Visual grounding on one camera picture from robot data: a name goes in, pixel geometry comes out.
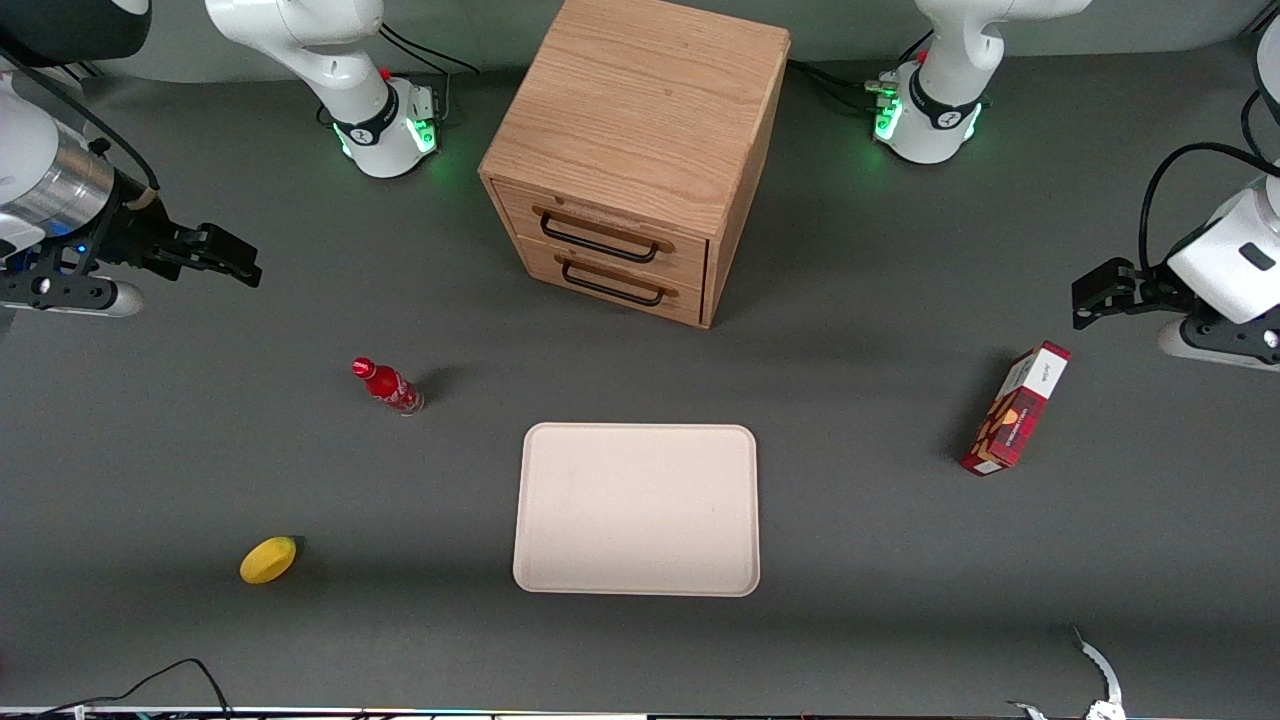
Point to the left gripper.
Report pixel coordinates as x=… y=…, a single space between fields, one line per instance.
x=1143 y=285

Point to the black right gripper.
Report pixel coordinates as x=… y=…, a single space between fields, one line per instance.
x=128 y=231

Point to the red coke bottle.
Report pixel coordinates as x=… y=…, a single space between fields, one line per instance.
x=390 y=387

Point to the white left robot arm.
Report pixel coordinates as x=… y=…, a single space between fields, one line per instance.
x=950 y=60

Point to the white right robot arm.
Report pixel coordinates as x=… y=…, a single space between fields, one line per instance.
x=330 y=60

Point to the beige rectangular tray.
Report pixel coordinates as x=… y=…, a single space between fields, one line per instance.
x=637 y=510

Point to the red white snack box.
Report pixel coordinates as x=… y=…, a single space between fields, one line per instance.
x=1015 y=412

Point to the yellow lemon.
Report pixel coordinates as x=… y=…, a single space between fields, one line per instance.
x=267 y=561

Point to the wooden two-drawer cabinet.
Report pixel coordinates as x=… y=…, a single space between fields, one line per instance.
x=640 y=110

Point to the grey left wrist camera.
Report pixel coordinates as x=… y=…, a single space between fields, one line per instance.
x=1215 y=345

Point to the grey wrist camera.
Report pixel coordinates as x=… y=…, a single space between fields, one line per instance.
x=1215 y=345
x=95 y=296

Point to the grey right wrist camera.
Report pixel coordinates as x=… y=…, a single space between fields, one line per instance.
x=95 y=296

